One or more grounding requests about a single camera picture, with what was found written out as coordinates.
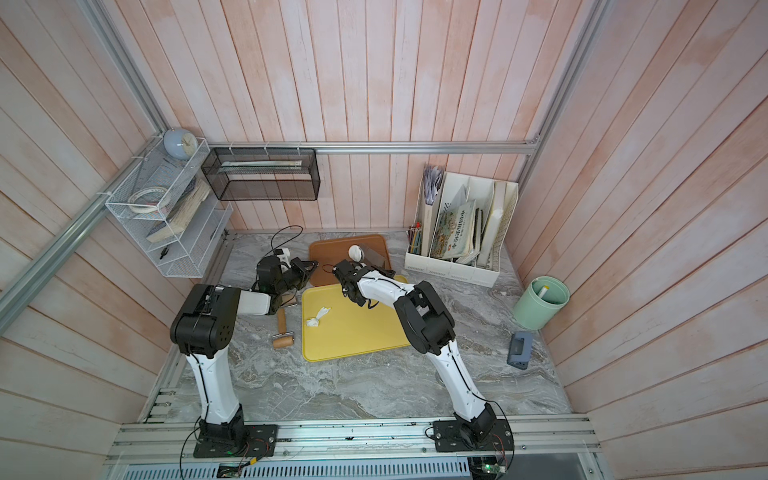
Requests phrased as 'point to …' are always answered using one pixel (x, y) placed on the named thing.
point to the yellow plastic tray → (334, 326)
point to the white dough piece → (355, 252)
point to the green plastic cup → (541, 302)
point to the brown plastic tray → (330, 251)
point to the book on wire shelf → (190, 199)
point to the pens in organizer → (415, 238)
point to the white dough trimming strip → (315, 321)
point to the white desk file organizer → (496, 203)
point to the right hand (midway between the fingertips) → (393, 272)
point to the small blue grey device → (521, 350)
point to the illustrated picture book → (453, 232)
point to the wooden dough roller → (283, 338)
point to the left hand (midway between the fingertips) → (321, 262)
